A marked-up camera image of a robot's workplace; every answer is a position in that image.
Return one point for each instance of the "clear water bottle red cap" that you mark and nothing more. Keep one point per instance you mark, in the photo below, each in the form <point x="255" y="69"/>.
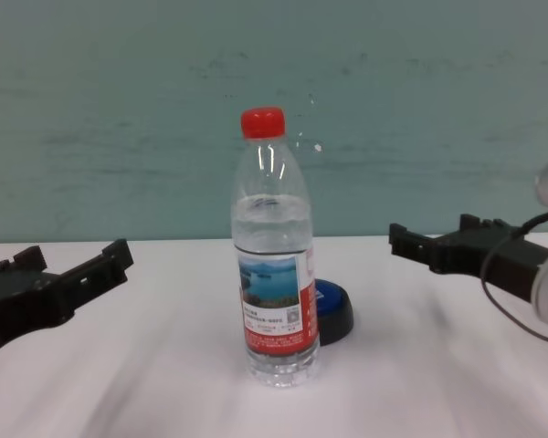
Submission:
<point x="274" y="274"/>

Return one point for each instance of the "blue button black base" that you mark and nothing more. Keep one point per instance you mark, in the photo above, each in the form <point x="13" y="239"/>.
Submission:
<point x="333" y="310"/>

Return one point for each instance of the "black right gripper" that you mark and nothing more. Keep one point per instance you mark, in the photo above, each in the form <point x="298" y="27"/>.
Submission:
<point x="466" y="253"/>

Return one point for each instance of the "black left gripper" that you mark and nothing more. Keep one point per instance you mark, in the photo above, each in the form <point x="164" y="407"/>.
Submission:
<point x="18" y="305"/>

